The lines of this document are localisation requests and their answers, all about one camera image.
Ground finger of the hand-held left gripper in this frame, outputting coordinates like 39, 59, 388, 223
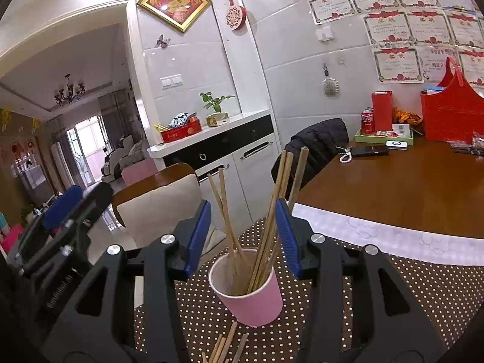
19, 181, 113, 276
17, 185, 84, 252

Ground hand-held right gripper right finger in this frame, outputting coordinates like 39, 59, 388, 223
275, 198, 449, 363

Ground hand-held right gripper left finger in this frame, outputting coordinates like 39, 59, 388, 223
41, 200, 211, 363

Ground bunch of wooden chopsticks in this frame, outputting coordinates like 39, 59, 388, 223
207, 147, 310, 296

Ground pink cup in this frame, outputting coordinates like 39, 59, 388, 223
208, 249, 283, 328

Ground white floor air conditioner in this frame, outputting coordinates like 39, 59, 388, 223
51, 142, 70, 197

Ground flat television screen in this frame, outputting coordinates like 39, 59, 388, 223
11, 159, 54, 205

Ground wooden chair with cushion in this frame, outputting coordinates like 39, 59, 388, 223
116, 176, 227, 250

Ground brown wooden chair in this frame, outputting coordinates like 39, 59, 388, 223
111, 162, 212, 250

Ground pink blanket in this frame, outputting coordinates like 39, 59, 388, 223
122, 159, 157, 186

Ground glass balcony door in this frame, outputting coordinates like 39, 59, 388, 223
66, 115, 104, 186

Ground beige sofa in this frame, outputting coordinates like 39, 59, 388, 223
101, 134, 150, 182

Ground grey patterned curtain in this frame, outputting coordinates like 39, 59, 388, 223
97, 89, 133, 148
47, 117, 72, 148

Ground white sideboard cabinet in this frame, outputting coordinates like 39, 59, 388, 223
147, 110, 282, 227

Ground white patterned table mat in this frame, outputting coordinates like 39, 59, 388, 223
289, 202, 484, 258

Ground black jacket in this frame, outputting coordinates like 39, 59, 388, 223
271, 118, 350, 201

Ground red tin box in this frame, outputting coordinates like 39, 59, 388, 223
161, 123, 203, 143

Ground black chandelier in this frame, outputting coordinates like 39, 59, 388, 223
54, 74, 87, 106

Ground small potted green plant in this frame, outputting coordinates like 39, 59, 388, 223
200, 91, 236, 127

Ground patterned cloth pouch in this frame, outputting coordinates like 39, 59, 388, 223
168, 111, 197, 129

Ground green tray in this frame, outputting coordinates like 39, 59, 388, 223
354, 126, 414, 146

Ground red soda can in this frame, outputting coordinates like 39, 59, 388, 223
360, 108, 375, 135

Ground red upright box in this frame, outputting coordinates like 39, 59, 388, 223
371, 91, 394, 132

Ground brown polka dot tablecloth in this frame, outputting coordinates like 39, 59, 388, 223
134, 217, 484, 363

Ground orange snack packets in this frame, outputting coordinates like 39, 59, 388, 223
391, 108, 423, 126

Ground large red gift bag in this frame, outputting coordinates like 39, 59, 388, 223
420, 57, 484, 142

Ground silver snack packet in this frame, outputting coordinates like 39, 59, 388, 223
450, 132, 484, 155

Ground gold framed red picture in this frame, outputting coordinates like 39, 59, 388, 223
137, 0, 211, 33

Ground red round hanging ornament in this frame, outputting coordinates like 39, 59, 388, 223
226, 0, 247, 31

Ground small hanging wall ornament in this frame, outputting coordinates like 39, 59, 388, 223
321, 62, 338, 96

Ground group of wall certificates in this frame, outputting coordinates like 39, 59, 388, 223
308, 0, 484, 86

